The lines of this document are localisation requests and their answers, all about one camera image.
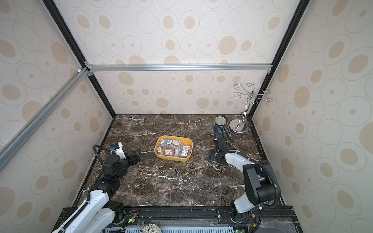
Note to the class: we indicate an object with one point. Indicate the yellow plastic storage tray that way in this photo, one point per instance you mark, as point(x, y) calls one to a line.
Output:
point(174, 148)

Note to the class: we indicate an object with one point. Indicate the blue tin can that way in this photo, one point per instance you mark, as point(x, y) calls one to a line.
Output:
point(220, 125)

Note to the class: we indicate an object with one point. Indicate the horizontal aluminium rail back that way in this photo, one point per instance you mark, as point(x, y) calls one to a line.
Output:
point(179, 67)

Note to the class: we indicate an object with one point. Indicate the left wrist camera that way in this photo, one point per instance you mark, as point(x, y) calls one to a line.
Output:
point(117, 150)

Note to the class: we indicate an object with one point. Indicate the chrome hook stand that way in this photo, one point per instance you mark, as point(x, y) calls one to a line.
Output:
point(239, 125)

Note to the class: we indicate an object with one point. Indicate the aluminium rail left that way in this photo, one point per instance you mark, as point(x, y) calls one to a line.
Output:
point(18, 141)

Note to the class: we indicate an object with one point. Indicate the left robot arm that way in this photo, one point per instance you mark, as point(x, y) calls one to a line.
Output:
point(98, 211)

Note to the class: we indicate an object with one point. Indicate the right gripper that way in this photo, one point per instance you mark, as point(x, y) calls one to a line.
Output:
point(219, 144)

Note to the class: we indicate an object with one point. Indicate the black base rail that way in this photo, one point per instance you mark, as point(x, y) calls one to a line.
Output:
point(202, 219)

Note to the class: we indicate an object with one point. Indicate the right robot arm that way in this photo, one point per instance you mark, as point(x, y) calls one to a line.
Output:
point(262, 189)

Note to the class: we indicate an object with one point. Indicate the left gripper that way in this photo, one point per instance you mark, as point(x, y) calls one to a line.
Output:
point(134, 161)

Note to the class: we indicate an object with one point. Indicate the black tool on table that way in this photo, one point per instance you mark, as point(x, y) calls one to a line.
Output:
point(227, 128)

